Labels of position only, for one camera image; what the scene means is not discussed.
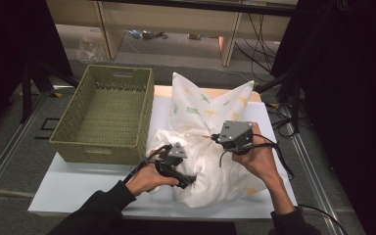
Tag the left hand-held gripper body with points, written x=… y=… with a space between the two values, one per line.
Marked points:
x=176 y=151

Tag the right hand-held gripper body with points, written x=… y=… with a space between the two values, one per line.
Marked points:
x=235 y=133

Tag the white cloth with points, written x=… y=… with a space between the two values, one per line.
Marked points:
x=205 y=182

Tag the leaf print pillowcase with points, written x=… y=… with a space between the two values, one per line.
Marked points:
x=192 y=98

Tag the green woven basket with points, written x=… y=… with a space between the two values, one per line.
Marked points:
x=111 y=114

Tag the person's right hand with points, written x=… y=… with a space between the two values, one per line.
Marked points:
x=261 y=156

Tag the person's left hand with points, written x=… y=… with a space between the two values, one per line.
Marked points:
x=145 y=179

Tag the black metal stand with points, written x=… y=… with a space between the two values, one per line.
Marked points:
x=295 y=107
x=26 y=94

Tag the small cardboard box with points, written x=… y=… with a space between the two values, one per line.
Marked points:
x=196 y=36

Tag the blue small item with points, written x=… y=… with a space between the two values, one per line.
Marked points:
x=133 y=33

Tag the black curtain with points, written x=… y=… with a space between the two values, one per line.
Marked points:
x=6 y=49
x=355 y=98

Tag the beige wooden shelf unit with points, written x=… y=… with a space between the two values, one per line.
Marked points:
x=173 y=16

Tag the clear plastic bag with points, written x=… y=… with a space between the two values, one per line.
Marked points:
x=91 y=49

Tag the aluminium floor rail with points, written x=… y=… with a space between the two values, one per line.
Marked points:
x=9 y=143
x=313 y=176

